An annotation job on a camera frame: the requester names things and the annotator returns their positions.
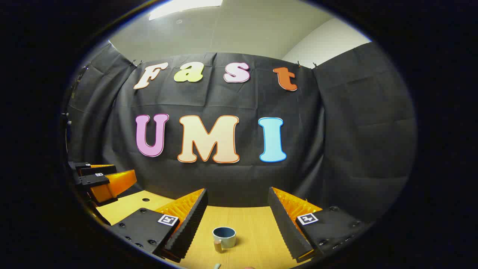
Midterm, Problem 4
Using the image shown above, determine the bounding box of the black backdrop cloth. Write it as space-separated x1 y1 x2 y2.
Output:
65 41 417 225

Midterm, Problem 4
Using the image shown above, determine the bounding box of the pale green cup wooden handle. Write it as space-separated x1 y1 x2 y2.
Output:
212 226 237 254

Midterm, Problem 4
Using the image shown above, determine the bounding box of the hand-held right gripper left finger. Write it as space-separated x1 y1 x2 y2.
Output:
111 188 209 263

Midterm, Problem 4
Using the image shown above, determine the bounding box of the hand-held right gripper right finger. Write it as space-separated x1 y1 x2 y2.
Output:
267 186 370 263

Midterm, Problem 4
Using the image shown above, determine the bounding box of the wooden desktop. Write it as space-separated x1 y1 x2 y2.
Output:
96 190 326 269

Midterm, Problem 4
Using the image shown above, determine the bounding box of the ceiling light panel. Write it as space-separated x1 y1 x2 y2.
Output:
149 0 224 21

